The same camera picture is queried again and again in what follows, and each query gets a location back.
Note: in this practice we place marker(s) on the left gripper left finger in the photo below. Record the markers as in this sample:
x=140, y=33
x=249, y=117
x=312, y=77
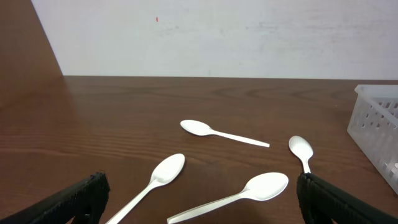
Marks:
x=81, y=203

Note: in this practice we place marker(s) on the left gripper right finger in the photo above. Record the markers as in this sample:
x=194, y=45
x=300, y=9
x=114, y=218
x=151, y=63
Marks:
x=321, y=202

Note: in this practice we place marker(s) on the white spoon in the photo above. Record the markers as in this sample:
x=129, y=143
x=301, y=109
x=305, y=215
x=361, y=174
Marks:
x=302, y=150
x=201, y=129
x=260, y=188
x=163, y=174

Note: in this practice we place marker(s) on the clear plastic basket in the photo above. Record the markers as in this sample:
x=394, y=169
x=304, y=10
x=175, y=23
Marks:
x=373, y=127

